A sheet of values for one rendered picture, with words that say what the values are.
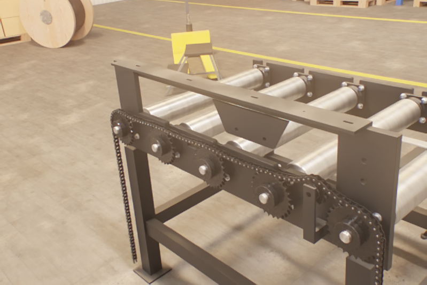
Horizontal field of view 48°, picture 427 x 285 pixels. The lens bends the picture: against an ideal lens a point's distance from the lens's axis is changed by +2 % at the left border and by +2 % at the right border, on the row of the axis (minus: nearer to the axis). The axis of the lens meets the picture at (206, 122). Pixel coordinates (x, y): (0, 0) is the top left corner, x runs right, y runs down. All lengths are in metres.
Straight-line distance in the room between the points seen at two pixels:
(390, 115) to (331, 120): 0.77
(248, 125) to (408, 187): 0.53
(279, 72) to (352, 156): 1.40
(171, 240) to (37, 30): 6.45
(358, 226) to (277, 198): 0.28
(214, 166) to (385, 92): 1.00
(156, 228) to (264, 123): 1.01
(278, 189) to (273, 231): 1.34
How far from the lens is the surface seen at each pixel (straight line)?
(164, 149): 1.92
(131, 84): 2.09
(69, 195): 3.49
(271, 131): 1.54
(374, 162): 1.34
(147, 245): 2.50
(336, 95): 2.27
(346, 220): 1.40
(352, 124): 1.31
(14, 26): 8.98
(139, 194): 2.33
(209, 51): 5.04
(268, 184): 1.54
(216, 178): 1.74
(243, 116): 1.61
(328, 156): 1.72
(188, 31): 6.68
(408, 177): 1.61
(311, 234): 1.48
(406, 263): 2.75
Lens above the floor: 1.68
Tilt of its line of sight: 23 degrees down
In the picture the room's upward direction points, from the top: 5 degrees counter-clockwise
